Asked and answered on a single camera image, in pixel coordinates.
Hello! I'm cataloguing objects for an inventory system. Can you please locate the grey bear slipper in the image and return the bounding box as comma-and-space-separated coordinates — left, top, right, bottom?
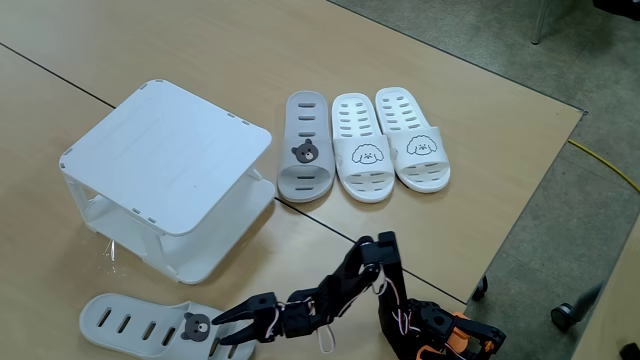
78, 292, 257, 360
276, 89, 336, 204

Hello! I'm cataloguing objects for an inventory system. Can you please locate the white dog slipper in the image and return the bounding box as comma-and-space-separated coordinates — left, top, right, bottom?
374, 86, 452, 195
331, 92, 396, 204

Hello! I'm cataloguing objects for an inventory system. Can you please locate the white two-shelf shoe rack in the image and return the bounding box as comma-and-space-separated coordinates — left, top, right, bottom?
58, 78, 277, 286

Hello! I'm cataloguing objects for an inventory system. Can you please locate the black chair caster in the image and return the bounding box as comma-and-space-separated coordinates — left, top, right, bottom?
549, 283, 604, 332

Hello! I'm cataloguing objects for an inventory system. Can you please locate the metal chair leg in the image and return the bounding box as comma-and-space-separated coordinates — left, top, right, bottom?
530, 0, 551, 46

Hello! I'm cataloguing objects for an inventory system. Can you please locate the black chair part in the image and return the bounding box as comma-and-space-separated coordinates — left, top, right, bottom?
593, 0, 640, 22

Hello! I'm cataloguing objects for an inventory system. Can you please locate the yellow cable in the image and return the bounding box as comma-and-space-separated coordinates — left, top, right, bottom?
568, 138, 640, 194

